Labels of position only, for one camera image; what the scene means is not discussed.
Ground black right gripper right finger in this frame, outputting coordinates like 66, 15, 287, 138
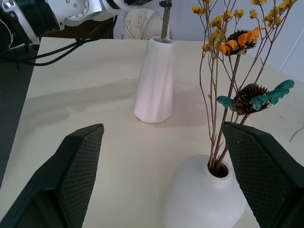
221, 121, 304, 228

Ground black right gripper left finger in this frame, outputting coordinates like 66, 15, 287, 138
0, 123, 105, 228

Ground dried flower bouquet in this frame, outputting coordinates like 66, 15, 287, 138
191, 0, 300, 172

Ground olive metal stand pole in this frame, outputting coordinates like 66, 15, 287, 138
159, 0, 172, 38

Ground thin brown twig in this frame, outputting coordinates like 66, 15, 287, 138
289, 127, 304, 143

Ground round white vase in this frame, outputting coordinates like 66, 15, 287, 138
161, 154, 247, 228

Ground tall faceted white vase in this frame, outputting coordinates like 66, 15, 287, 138
133, 37, 176, 124

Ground black cable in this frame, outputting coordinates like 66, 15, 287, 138
28, 39, 93, 67
0, 38, 92, 60

